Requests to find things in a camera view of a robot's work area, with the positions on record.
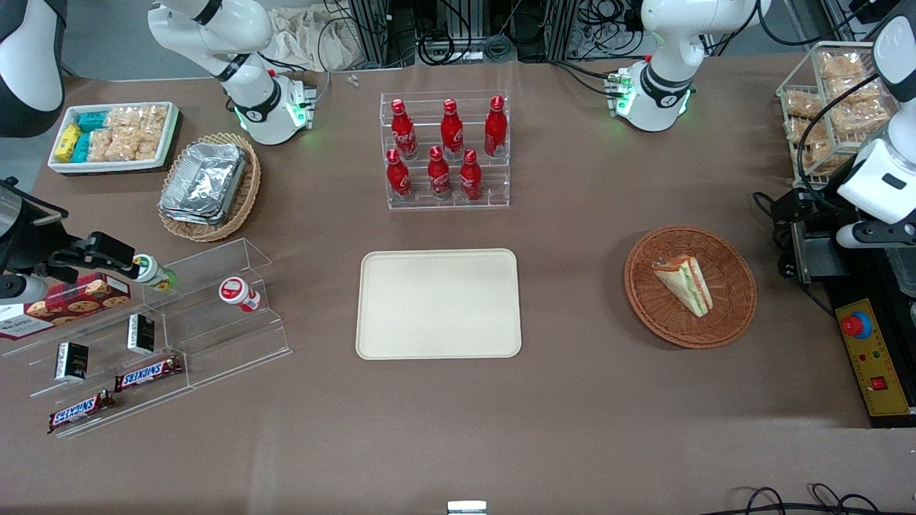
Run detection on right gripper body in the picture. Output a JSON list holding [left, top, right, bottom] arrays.
[[0, 232, 139, 305]]

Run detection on triangle sandwich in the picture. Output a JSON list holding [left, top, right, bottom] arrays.
[[651, 255, 714, 318]]

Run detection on round brown wicker basket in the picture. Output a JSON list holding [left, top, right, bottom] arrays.
[[624, 225, 758, 350]]

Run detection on oval tan wicker basket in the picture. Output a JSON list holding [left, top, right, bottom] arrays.
[[157, 132, 262, 242]]

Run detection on beige plastic tray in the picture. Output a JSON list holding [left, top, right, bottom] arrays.
[[356, 248, 522, 360]]

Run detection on black control machine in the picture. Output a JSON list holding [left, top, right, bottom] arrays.
[[771, 187, 916, 428]]

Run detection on red chocolate cookie box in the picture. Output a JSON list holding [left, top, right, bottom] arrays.
[[25, 272, 132, 320]]

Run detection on green capped drink bottle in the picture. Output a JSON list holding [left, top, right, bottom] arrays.
[[132, 254, 177, 292]]

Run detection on clear plastic container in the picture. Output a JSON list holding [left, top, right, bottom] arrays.
[[887, 247, 916, 298]]

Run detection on white rectangular snack bin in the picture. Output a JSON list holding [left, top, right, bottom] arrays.
[[47, 102, 180, 175]]

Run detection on small black box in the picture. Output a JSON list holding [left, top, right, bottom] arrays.
[[55, 342, 89, 382], [127, 313, 156, 355]]

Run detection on red tartan shortbread box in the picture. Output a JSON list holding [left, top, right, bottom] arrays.
[[0, 303, 55, 341]]

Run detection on clear rice cracker packet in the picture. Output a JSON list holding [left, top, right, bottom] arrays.
[[106, 105, 170, 133], [87, 128, 115, 162], [107, 129, 141, 162], [136, 122, 167, 160]]

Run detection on yellow snack packet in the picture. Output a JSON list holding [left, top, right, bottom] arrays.
[[55, 124, 82, 163]]

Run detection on aluminium foil container stack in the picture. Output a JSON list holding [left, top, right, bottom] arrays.
[[159, 142, 248, 226]]

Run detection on yellow control panel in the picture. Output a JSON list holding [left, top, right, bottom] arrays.
[[835, 298, 913, 418]]

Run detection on brown Snickers bar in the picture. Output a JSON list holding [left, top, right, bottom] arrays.
[[48, 390, 115, 434], [114, 355, 183, 392]]

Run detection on red capped drink bottle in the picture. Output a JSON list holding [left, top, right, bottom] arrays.
[[218, 277, 263, 313]]

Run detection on clear acrylic stepped shelf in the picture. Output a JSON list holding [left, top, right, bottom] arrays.
[[0, 237, 293, 438]]

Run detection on crumpled white cloth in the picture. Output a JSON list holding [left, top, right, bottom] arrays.
[[268, 7, 362, 72]]

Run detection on red cola bottle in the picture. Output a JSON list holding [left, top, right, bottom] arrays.
[[386, 148, 414, 201], [427, 146, 453, 200], [390, 99, 419, 160], [440, 99, 464, 160], [484, 95, 508, 157], [459, 149, 483, 202]]

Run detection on clear acrylic bottle rack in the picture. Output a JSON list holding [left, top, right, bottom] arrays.
[[379, 91, 511, 210]]

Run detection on white wire basket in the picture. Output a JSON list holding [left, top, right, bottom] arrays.
[[776, 41, 900, 188]]

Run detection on black floor cables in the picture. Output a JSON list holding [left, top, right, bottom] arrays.
[[719, 484, 916, 515]]

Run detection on coiled black cable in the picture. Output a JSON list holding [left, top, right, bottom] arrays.
[[418, 30, 456, 67]]

